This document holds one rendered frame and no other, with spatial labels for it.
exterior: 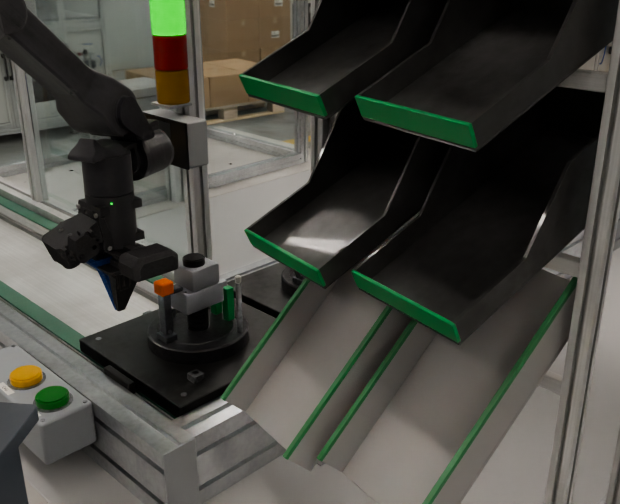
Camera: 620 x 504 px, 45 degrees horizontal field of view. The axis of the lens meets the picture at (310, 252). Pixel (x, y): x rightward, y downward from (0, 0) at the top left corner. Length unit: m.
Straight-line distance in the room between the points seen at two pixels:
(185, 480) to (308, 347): 0.21
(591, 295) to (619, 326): 0.75
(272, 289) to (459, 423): 0.55
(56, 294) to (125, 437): 0.50
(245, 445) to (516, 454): 0.36
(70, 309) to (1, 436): 0.58
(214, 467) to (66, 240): 0.32
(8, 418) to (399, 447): 0.38
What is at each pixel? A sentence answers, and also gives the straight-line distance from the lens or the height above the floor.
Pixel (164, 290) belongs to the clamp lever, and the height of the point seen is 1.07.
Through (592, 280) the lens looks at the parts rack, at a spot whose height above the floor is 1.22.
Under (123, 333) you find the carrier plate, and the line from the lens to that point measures 1.12.
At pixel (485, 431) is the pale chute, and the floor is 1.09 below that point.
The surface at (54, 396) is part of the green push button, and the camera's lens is 0.99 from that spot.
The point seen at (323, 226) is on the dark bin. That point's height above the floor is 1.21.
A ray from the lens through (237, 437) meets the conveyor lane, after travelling 0.96.
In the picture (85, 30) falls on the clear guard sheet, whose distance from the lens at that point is 1.45.
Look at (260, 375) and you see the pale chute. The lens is 0.87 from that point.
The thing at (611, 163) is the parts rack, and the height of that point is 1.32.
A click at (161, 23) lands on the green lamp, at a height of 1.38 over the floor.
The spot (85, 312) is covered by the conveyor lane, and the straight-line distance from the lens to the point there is 1.31.
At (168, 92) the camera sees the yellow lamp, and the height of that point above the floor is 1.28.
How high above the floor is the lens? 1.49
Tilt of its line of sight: 23 degrees down
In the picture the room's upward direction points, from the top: straight up
